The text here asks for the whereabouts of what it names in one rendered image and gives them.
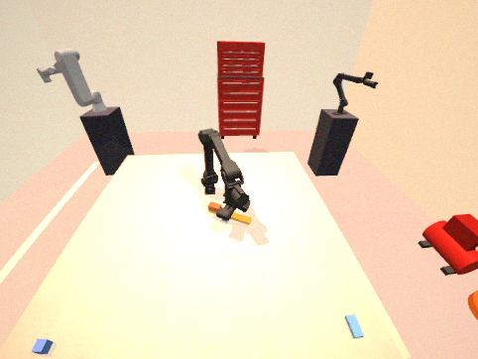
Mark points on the light blue flat bar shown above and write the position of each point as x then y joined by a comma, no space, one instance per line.
354,326

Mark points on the small blue block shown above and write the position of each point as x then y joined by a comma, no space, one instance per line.
42,346

